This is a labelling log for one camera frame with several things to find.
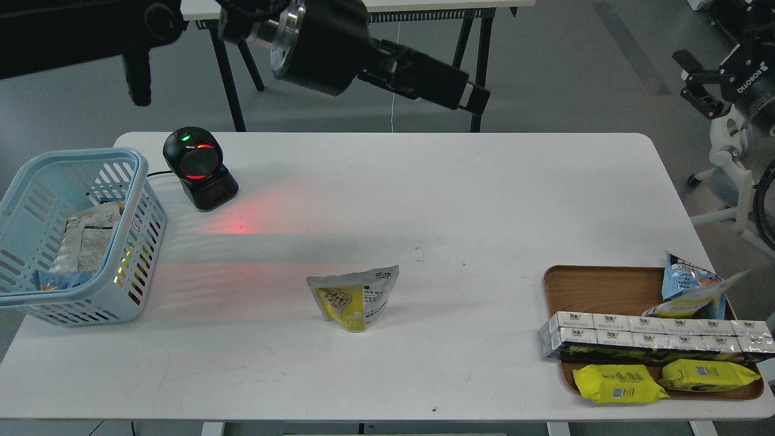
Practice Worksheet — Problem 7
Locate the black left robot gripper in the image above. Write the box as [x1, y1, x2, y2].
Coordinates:
[269, 1, 490, 116]

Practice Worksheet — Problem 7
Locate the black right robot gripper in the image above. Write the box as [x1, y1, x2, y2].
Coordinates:
[672, 42, 774, 136]

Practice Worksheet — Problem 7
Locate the yellow white snack pouch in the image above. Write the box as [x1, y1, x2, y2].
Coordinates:
[306, 265, 400, 333]

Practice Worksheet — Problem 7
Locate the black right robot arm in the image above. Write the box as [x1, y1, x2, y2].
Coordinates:
[673, 1, 774, 252]

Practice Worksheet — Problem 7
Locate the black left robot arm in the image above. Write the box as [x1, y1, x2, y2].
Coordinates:
[1, 1, 490, 116]

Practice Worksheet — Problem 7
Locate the blue snack pouch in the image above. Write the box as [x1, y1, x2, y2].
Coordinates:
[661, 251, 727, 319]

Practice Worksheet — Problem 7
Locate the yellow snack pouch on tray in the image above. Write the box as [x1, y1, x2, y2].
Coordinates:
[641, 270, 748, 319]

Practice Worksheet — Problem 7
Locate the silver boxed snack multipack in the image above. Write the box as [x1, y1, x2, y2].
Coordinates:
[539, 311, 774, 365]

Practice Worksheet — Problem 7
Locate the white snack bag in basket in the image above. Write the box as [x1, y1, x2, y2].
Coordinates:
[50, 201, 125, 273]

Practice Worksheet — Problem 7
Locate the light blue plastic basket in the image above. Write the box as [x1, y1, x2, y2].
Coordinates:
[1, 147, 167, 326]

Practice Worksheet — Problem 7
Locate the blue snack bag in basket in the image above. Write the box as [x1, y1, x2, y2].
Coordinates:
[31, 270, 94, 292]

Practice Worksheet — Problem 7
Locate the brown wooden tray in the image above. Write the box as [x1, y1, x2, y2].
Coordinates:
[544, 265, 769, 400]

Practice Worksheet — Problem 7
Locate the background table with black legs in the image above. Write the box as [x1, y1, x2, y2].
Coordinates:
[180, 1, 535, 132]

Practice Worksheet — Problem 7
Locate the black barcode scanner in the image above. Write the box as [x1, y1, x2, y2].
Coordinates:
[162, 126, 239, 212]

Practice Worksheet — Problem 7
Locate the yellow packet right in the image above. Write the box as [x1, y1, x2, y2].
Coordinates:
[657, 359, 761, 392]

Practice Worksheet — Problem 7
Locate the yellow packet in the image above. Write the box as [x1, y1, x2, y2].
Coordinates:
[657, 359, 761, 392]
[572, 365, 669, 404]

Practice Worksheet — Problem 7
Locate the yellow packet left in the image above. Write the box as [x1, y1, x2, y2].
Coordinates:
[572, 365, 669, 404]

